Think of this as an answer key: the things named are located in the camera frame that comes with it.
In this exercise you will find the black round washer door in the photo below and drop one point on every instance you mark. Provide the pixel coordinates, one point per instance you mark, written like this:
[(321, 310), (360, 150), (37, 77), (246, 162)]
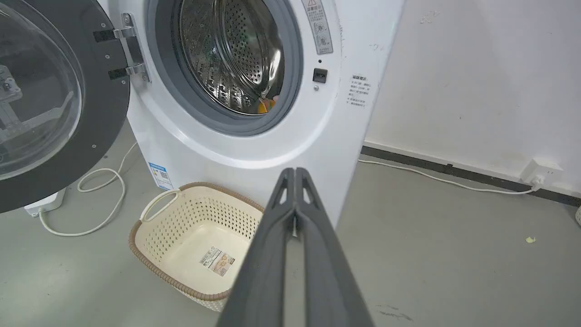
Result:
[(54, 100)]

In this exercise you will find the white front-load washing machine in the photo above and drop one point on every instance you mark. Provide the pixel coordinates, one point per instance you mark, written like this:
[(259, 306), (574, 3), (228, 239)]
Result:
[(236, 136)]

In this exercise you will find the white power strip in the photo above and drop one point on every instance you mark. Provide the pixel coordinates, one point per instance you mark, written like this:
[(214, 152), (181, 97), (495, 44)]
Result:
[(45, 203)]

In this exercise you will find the white wall socket with plug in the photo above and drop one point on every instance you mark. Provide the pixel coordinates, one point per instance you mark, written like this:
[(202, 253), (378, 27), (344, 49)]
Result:
[(540, 172)]

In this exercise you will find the orange garment in drum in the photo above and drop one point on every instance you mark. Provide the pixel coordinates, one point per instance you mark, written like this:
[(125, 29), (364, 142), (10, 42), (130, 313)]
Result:
[(266, 105)]

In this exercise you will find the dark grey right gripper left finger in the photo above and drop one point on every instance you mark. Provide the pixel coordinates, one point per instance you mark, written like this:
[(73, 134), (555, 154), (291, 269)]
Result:
[(265, 272)]

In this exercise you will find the cream perforated laundry basket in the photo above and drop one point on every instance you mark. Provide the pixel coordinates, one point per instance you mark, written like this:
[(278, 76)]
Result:
[(195, 240)]

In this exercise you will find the metal door hinge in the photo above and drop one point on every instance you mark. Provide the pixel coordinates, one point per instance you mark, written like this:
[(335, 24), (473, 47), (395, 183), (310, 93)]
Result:
[(131, 50)]

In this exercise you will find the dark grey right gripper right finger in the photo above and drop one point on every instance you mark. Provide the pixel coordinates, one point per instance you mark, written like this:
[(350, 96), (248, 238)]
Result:
[(329, 277)]

